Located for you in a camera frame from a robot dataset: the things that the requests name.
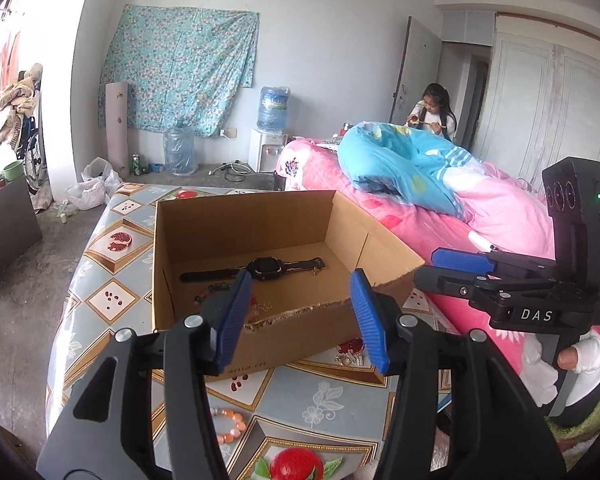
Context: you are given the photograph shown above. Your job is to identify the white cable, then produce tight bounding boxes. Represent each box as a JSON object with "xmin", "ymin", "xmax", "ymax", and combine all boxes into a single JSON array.
[{"xmin": 209, "ymin": 160, "xmax": 251, "ymax": 181}]

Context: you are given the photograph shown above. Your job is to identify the green fluffy garment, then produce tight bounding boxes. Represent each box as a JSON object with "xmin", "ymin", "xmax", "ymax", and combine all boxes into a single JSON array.
[{"xmin": 555, "ymin": 400, "xmax": 600, "ymax": 471}]

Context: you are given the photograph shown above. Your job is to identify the grey door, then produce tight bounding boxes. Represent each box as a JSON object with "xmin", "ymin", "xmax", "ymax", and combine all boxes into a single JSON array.
[{"xmin": 390, "ymin": 16, "xmax": 443, "ymax": 126}]

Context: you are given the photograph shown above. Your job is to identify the pink floral blanket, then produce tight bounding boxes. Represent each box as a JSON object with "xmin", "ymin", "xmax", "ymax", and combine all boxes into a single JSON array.
[{"xmin": 275, "ymin": 135, "xmax": 600, "ymax": 411}]

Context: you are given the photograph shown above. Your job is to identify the brown cardboard box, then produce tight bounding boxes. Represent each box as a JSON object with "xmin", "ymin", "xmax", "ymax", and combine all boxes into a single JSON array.
[{"xmin": 151, "ymin": 189, "xmax": 426, "ymax": 378}]

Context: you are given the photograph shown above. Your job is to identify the person's right hand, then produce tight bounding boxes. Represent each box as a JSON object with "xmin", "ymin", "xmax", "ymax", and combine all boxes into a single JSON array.
[{"xmin": 556, "ymin": 346, "xmax": 581, "ymax": 373}]

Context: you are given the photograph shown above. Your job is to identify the white wardrobe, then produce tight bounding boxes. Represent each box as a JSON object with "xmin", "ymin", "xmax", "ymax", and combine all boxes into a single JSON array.
[{"xmin": 472, "ymin": 12, "xmax": 600, "ymax": 201}]

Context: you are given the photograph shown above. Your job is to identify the green red bead bracelet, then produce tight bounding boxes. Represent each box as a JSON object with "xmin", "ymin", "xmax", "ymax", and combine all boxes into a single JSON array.
[{"xmin": 194, "ymin": 282, "xmax": 231, "ymax": 311}]

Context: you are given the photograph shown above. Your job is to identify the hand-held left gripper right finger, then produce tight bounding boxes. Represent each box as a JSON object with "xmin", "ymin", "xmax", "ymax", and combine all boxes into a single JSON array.
[{"xmin": 349, "ymin": 268, "xmax": 566, "ymax": 480}]

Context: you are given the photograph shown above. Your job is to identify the blue printed quilt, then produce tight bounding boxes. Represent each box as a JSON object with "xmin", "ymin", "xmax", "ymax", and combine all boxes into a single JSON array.
[{"xmin": 337, "ymin": 121, "xmax": 486, "ymax": 223}]

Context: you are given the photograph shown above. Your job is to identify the white water dispenser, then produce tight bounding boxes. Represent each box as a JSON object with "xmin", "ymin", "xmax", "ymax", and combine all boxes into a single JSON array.
[{"xmin": 249, "ymin": 128, "xmax": 288, "ymax": 176}]

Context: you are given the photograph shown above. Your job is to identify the pile of beige clothes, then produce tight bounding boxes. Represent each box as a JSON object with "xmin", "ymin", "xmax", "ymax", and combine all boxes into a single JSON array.
[{"xmin": 0, "ymin": 62, "xmax": 43, "ymax": 126}]

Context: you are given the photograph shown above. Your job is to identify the empty clear water jug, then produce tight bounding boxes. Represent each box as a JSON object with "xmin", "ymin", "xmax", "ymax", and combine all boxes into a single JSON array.
[{"xmin": 164, "ymin": 120, "xmax": 198, "ymax": 176}]

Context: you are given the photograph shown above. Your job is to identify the pink peach bead bracelet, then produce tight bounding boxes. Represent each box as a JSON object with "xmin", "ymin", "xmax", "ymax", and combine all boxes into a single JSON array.
[{"xmin": 209, "ymin": 406, "xmax": 247, "ymax": 447}]

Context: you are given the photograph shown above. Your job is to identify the fruit print tablecloth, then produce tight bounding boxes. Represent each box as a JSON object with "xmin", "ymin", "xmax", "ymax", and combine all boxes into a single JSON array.
[{"xmin": 45, "ymin": 183, "xmax": 461, "ymax": 480}]

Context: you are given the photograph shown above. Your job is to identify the pale pink roll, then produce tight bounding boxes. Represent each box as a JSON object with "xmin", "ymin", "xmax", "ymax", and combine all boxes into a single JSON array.
[{"xmin": 105, "ymin": 81, "xmax": 131, "ymax": 178}]

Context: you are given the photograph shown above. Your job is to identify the white plastic bags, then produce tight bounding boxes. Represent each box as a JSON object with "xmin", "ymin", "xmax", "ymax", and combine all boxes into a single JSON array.
[{"xmin": 65, "ymin": 157, "xmax": 123, "ymax": 211}]

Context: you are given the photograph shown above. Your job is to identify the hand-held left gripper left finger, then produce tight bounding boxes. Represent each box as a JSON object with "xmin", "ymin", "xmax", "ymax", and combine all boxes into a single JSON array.
[{"xmin": 37, "ymin": 269, "xmax": 253, "ymax": 480}]

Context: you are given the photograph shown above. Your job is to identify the wheelchair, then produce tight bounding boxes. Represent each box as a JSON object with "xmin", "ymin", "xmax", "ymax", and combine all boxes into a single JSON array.
[{"xmin": 17, "ymin": 115, "xmax": 48, "ymax": 196}]

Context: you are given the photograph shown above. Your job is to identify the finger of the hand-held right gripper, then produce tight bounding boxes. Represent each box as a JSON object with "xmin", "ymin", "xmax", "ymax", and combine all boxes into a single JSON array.
[
  {"xmin": 413, "ymin": 265, "xmax": 511, "ymax": 312},
  {"xmin": 431, "ymin": 246, "xmax": 556, "ymax": 277}
]

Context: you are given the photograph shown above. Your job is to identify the teal floral wall cloth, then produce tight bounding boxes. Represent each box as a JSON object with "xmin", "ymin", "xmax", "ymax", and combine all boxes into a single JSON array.
[{"xmin": 98, "ymin": 4, "xmax": 260, "ymax": 137}]

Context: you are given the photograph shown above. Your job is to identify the dark cabinet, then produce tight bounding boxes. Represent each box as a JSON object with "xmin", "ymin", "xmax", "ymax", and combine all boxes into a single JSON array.
[{"xmin": 0, "ymin": 175, "xmax": 43, "ymax": 286}]

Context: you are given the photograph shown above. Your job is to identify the pink hanging garment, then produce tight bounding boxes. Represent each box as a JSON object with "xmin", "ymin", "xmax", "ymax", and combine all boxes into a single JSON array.
[{"xmin": 0, "ymin": 7, "xmax": 26, "ymax": 93}]

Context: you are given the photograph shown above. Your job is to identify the square digital wrist watch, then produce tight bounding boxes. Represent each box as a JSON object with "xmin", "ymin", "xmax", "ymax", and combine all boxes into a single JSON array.
[{"xmin": 179, "ymin": 256, "xmax": 327, "ymax": 283}]

